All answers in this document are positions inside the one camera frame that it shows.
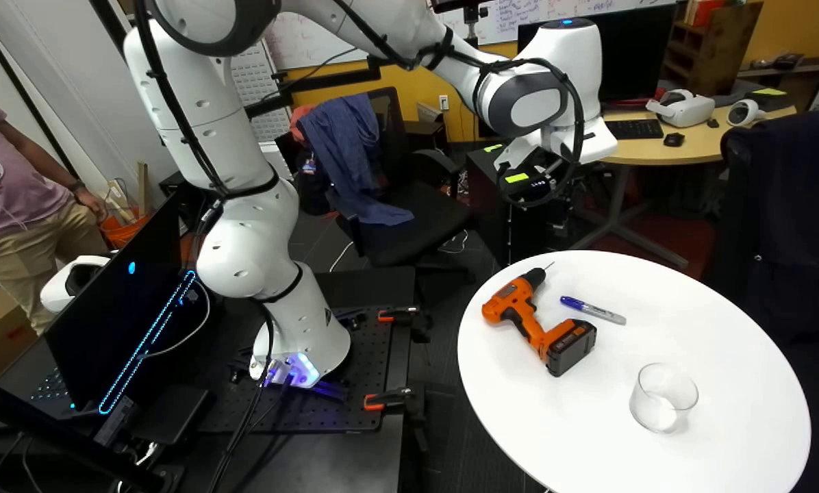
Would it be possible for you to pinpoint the person left hand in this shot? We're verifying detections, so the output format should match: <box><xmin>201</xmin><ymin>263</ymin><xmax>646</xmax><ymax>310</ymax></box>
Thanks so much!
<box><xmin>76</xmin><ymin>184</ymin><xmax>113</xmax><ymax>219</ymax></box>

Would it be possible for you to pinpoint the blue capped grey marker pen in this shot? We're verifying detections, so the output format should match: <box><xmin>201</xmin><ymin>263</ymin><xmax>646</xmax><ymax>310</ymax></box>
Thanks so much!
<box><xmin>560</xmin><ymin>293</ymin><xmax>630</xmax><ymax>328</ymax></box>

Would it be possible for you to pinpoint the clear glass cup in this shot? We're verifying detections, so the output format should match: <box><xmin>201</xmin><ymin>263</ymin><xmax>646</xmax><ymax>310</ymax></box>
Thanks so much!
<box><xmin>627</xmin><ymin>358</ymin><xmax>701</xmax><ymax>436</ymax></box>

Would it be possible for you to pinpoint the person in pink shirt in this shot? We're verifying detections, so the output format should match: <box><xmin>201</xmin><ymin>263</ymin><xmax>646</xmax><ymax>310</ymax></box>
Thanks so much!
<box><xmin>0</xmin><ymin>86</ymin><xmax>113</xmax><ymax>335</ymax></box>

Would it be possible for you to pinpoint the white headset beside laptop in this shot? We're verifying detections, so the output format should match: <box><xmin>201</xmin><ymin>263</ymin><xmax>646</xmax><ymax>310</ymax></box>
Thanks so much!
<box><xmin>38</xmin><ymin>254</ymin><xmax>115</xmax><ymax>317</ymax></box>

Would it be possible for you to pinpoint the black laptop screen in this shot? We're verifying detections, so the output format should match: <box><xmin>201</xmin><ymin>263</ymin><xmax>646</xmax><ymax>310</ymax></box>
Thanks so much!
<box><xmin>44</xmin><ymin>194</ymin><xmax>201</xmax><ymax>419</ymax></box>

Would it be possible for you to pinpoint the white pegboard panel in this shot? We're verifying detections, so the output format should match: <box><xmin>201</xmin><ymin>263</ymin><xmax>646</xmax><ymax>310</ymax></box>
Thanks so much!
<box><xmin>233</xmin><ymin>39</ymin><xmax>293</xmax><ymax>141</ymax></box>

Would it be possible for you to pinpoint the black tripod leg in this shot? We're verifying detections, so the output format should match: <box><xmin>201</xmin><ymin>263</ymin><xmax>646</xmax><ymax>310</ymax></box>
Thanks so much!
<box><xmin>0</xmin><ymin>368</ymin><xmax>170</xmax><ymax>490</ymax></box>

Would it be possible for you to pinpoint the blue jacket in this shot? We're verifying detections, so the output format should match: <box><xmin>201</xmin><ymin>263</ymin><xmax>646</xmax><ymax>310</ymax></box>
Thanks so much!
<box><xmin>297</xmin><ymin>94</ymin><xmax>417</xmax><ymax>231</ymax></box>

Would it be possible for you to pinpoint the black office chair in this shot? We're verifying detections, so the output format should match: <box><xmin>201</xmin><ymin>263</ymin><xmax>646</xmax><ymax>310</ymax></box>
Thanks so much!
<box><xmin>337</xmin><ymin>86</ymin><xmax>474</xmax><ymax>268</ymax></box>

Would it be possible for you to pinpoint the orange black clamp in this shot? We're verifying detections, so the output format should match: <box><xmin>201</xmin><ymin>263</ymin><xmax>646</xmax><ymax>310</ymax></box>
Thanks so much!
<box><xmin>376</xmin><ymin>305</ymin><xmax>437</xmax><ymax>346</ymax></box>
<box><xmin>361</xmin><ymin>387</ymin><xmax>434</xmax><ymax>417</ymax></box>

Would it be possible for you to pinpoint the black box with green label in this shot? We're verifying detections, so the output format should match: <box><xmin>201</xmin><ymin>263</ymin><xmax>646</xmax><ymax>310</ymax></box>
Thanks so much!
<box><xmin>465</xmin><ymin>141</ymin><xmax>571</xmax><ymax>268</ymax></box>

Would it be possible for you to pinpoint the grey desk leg base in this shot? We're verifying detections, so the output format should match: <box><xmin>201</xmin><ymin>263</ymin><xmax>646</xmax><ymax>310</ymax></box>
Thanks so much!
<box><xmin>575</xmin><ymin>163</ymin><xmax>693</xmax><ymax>271</ymax></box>

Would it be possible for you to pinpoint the black keyboard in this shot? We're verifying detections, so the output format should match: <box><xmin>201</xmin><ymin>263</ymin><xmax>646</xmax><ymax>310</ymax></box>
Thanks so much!
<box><xmin>606</xmin><ymin>119</ymin><xmax>665</xmax><ymax>142</ymax></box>

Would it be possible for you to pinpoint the black computer monitor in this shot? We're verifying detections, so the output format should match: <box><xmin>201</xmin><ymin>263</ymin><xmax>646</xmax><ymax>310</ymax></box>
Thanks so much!
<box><xmin>597</xmin><ymin>2</ymin><xmax>680</xmax><ymax>105</ymax></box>

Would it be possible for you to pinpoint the white VR headset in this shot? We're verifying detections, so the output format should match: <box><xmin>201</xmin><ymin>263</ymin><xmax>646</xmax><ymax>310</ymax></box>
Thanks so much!
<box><xmin>643</xmin><ymin>89</ymin><xmax>717</xmax><ymax>128</ymax></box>

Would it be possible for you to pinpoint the curved wooden desk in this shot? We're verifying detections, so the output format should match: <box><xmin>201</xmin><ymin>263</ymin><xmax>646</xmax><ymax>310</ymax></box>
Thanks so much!
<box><xmin>597</xmin><ymin>101</ymin><xmax>800</xmax><ymax>171</ymax></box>

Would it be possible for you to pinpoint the wooden shelf unit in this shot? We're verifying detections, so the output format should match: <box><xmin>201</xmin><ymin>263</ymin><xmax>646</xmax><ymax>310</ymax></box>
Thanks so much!
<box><xmin>661</xmin><ymin>0</ymin><xmax>764</xmax><ymax>98</ymax></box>

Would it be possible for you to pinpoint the white VR controller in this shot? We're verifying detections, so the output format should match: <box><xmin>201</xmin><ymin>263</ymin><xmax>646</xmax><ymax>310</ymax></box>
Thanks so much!
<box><xmin>726</xmin><ymin>97</ymin><xmax>769</xmax><ymax>132</ymax></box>

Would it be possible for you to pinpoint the chair with dark jacket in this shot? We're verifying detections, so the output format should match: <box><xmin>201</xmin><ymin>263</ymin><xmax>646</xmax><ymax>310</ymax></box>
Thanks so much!
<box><xmin>708</xmin><ymin>108</ymin><xmax>819</xmax><ymax>352</ymax></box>

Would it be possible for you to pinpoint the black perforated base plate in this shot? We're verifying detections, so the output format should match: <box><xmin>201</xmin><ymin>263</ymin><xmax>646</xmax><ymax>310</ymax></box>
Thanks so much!
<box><xmin>197</xmin><ymin>305</ymin><xmax>412</xmax><ymax>439</ymax></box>

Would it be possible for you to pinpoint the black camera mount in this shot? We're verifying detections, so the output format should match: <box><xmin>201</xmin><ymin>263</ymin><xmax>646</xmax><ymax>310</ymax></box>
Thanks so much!
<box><xmin>431</xmin><ymin>0</ymin><xmax>493</xmax><ymax>49</ymax></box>

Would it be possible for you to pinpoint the orange black cordless drill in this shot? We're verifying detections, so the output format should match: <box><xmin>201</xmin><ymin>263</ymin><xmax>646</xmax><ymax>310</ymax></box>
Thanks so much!
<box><xmin>479</xmin><ymin>265</ymin><xmax>601</xmax><ymax>378</ymax></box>

